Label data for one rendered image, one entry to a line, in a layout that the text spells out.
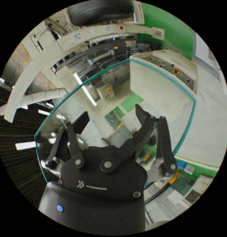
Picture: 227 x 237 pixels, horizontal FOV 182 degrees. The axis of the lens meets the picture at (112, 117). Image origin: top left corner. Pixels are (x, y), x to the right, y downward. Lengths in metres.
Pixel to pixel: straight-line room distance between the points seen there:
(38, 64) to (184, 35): 1.91
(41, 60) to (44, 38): 0.36
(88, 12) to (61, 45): 0.31
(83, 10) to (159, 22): 1.43
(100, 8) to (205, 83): 1.78
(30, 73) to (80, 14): 0.54
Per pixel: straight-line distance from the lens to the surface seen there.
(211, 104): 2.01
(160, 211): 7.48
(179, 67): 0.85
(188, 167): 4.94
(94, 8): 0.67
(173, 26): 1.79
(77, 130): 0.16
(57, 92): 1.04
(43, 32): 0.98
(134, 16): 1.01
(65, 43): 0.66
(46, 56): 0.65
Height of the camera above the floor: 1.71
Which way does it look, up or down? 7 degrees down
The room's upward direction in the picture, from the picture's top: 129 degrees counter-clockwise
